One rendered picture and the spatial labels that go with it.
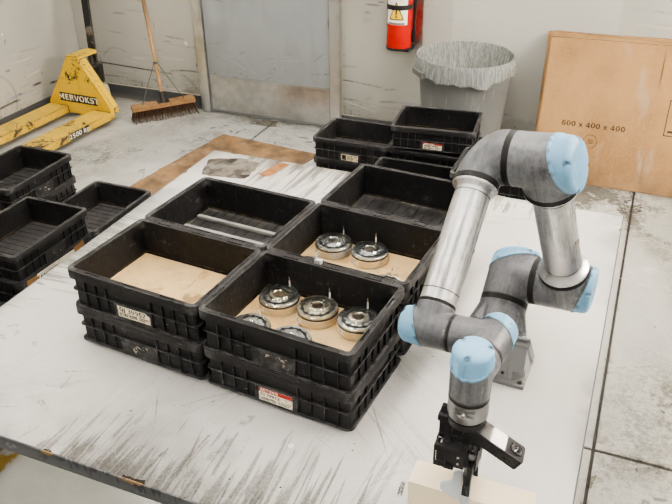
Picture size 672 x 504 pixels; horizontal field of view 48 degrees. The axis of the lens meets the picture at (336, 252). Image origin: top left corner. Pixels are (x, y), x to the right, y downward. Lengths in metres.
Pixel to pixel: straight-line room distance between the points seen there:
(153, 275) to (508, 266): 0.93
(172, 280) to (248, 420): 0.48
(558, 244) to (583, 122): 2.89
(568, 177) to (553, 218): 0.15
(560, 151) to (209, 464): 0.97
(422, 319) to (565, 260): 0.44
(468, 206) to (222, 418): 0.75
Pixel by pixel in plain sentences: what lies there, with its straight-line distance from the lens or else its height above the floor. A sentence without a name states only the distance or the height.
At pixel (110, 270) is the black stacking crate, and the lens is 2.11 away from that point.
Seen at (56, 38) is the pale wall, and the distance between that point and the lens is 6.03.
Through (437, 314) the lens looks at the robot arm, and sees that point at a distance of 1.46.
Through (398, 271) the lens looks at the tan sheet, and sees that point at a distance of 2.05.
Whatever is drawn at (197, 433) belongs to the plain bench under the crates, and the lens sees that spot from 1.78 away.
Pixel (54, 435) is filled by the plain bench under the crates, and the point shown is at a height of 0.70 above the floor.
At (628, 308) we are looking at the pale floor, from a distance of 3.55.
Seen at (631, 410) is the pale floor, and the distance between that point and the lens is 3.02.
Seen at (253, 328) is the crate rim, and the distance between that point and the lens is 1.68.
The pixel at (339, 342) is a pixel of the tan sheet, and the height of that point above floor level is 0.83.
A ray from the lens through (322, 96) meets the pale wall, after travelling 5.18.
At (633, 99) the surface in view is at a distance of 4.55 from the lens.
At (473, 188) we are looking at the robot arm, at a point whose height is 1.25.
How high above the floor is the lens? 1.92
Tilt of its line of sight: 31 degrees down
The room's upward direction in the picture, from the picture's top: 1 degrees counter-clockwise
